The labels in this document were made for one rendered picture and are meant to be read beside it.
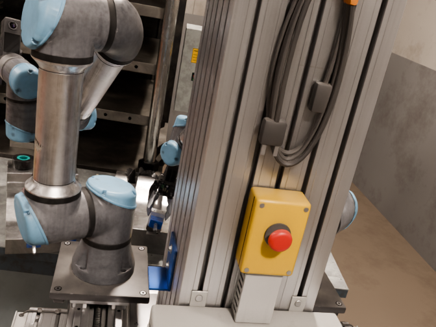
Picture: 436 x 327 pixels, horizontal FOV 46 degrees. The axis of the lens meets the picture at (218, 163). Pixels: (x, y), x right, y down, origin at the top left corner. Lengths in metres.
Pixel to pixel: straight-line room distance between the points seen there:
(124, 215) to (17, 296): 0.88
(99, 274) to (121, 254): 0.07
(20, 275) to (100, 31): 1.13
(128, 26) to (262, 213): 0.47
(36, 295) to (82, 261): 0.73
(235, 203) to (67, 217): 0.44
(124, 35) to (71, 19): 0.11
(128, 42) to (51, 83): 0.17
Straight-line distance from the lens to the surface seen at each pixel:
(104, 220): 1.16
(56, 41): 0.99
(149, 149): 2.45
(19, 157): 2.12
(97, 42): 1.02
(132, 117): 2.48
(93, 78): 1.19
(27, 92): 1.28
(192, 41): 2.44
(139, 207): 1.93
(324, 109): 0.77
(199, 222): 0.82
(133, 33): 1.05
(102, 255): 1.22
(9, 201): 1.90
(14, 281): 1.96
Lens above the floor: 1.78
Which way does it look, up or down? 21 degrees down
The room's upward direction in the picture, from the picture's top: 11 degrees clockwise
